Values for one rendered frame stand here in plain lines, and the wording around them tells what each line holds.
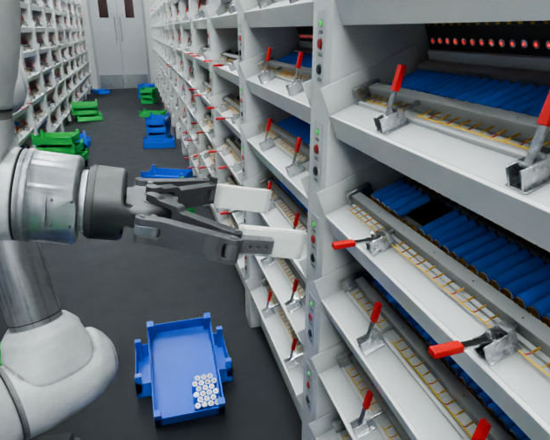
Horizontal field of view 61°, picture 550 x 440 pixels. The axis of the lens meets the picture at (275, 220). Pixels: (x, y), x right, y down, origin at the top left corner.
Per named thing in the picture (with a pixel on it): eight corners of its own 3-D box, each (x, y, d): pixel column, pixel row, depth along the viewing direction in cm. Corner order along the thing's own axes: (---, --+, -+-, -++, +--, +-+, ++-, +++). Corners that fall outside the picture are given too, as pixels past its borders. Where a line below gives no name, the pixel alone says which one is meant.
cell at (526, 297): (574, 287, 53) (525, 313, 53) (561, 279, 55) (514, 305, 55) (573, 275, 53) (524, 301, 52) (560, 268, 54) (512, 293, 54)
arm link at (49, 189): (9, 257, 43) (79, 261, 45) (11, 161, 40) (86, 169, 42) (29, 221, 51) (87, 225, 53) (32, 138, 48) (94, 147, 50)
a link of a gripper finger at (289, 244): (238, 223, 46) (240, 226, 45) (305, 230, 48) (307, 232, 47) (233, 251, 47) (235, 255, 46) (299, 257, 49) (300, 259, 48)
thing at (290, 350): (307, 420, 122) (290, 384, 116) (254, 299, 176) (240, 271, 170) (376, 383, 124) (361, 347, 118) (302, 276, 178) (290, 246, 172)
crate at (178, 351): (224, 413, 140) (225, 402, 134) (154, 427, 135) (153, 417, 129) (209, 324, 159) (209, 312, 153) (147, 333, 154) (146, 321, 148)
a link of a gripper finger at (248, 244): (222, 231, 45) (227, 244, 42) (271, 236, 46) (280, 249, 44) (219, 246, 45) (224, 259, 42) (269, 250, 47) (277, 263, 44)
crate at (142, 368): (137, 399, 145) (134, 378, 142) (136, 358, 163) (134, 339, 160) (232, 381, 153) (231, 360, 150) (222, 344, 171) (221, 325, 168)
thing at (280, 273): (310, 360, 115) (291, 319, 109) (253, 254, 169) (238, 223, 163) (382, 322, 117) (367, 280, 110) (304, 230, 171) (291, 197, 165)
